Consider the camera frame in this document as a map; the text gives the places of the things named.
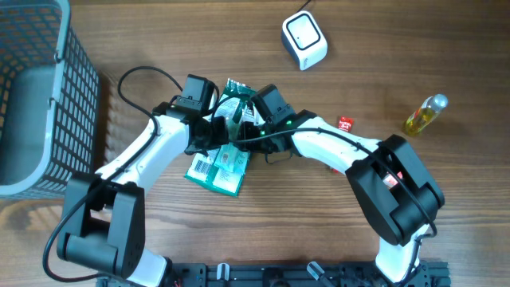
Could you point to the red sachet stick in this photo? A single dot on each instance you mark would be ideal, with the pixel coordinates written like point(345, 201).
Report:
point(344, 123)

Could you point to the pale teal sachet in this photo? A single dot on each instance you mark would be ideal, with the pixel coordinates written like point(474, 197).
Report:
point(231, 159)

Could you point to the orange tissue pack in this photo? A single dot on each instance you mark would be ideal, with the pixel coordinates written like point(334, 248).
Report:
point(390, 181)

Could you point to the white barcode scanner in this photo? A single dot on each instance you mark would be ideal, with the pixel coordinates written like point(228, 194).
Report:
point(303, 39)

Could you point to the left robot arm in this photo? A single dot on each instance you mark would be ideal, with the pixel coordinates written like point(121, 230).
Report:
point(103, 219)

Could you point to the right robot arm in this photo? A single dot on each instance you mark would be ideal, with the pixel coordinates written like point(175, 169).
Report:
point(398, 196)

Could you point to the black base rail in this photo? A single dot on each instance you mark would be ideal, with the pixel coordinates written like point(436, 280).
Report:
point(356, 273)

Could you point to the yellow dish soap bottle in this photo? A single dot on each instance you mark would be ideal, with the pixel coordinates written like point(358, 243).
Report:
point(423, 116)

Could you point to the grey plastic shopping basket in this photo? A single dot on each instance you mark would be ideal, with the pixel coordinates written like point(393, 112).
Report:
point(50, 95)

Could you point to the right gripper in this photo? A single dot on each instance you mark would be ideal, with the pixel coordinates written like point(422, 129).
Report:
point(249, 144)

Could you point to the green plastic packet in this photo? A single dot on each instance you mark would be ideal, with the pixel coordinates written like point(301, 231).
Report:
point(236, 111)

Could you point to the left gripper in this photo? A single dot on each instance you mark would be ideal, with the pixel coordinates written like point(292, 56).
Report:
point(217, 132)

